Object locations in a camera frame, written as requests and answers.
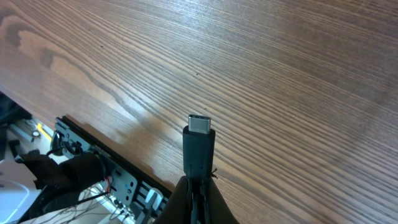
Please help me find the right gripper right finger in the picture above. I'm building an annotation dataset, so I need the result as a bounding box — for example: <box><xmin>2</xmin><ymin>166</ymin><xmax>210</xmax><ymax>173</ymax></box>
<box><xmin>205</xmin><ymin>179</ymin><xmax>239</xmax><ymax>224</ymax></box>

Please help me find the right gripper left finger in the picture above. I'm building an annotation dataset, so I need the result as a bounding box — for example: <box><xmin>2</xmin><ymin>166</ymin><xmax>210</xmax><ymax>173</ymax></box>
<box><xmin>154</xmin><ymin>176</ymin><xmax>190</xmax><ymax>224</ymax></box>

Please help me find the black USB-C charging cable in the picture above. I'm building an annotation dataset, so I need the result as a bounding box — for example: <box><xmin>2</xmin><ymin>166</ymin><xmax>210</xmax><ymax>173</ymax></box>
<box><xmin>182</xmin><ymin>114</ymin><xmax>216</xmax><ymax>224</ymax></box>

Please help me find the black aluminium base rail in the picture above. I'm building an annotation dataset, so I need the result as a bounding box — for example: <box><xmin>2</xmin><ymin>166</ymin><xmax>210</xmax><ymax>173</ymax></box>
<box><xmin>52</xmin><ymin>116</ymin><xmax>172</xmax><ymax>223</ymax></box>

